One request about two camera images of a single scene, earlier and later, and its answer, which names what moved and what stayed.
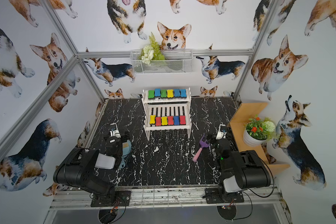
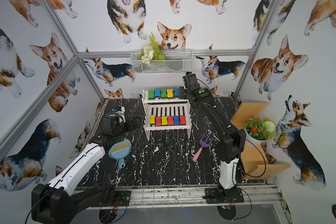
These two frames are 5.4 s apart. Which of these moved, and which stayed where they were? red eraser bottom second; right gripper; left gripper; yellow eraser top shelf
Moved: left gripper; right gripper
Stayed: yellow eraser top shelf; red eraser bottom second
